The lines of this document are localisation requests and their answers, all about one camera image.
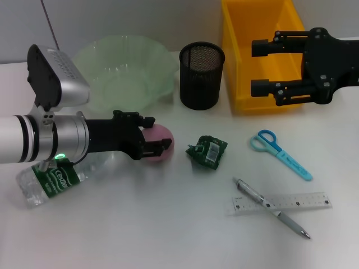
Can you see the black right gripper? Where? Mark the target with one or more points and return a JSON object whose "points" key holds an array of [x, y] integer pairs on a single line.
{"points": [[328, 61]]}

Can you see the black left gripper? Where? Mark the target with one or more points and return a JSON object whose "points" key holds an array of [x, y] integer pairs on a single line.
{"points": [[112, 137]]}

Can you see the pink peach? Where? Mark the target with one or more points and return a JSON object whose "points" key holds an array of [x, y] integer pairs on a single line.
{"points": [[154, 134]]}

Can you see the green plastic wrapper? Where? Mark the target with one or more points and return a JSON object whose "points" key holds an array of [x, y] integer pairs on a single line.
{"points": [[209, 152]]}

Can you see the clear green-label water bottle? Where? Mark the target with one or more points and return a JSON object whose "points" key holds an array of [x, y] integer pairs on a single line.
{"points": [[59, 179]]}

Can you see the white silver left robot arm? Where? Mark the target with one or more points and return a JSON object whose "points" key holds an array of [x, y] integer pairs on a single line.
{"points": [[16, 137]]}

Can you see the black mesh pen holder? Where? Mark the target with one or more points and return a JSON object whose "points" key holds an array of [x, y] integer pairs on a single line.
{"points": [[200, 81]]}

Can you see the translucent green fruit plate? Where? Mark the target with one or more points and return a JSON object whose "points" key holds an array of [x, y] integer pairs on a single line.
{"points": [[126, 73]]}

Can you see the blue scissors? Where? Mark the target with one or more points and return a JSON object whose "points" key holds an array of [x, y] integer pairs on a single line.
{"points": [[291, 164]]}

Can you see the transparent plastic ruler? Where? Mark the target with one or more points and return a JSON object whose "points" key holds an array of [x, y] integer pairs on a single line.
{"points": [[308, 203]]}

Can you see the grey clear pen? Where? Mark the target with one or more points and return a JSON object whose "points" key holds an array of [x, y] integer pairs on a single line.
{"points": [[289, 221]]}

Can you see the yellow plastic bin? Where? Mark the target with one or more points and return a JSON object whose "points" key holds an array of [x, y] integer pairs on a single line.
{"points": [[244, 70]]}

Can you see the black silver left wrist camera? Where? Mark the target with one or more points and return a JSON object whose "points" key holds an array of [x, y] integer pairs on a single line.
{"points": [[53, 78]]}

